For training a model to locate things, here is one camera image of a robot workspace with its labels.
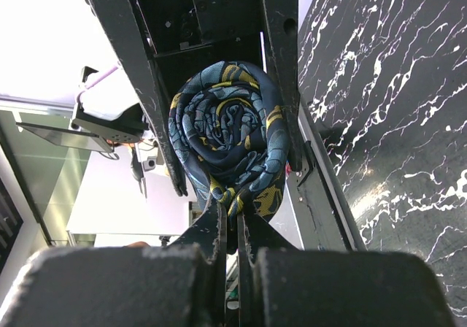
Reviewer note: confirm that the blue patterned necktie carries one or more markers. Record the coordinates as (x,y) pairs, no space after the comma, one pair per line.
(229,132)

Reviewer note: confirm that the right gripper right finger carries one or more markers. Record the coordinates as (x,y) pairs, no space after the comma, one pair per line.
(280,285)

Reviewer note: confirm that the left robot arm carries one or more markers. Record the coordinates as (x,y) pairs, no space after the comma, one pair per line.
(106,104)

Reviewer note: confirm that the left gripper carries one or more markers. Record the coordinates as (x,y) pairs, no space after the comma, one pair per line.
(232,27)

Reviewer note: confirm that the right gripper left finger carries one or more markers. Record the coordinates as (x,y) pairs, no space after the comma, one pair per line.
(182,284)

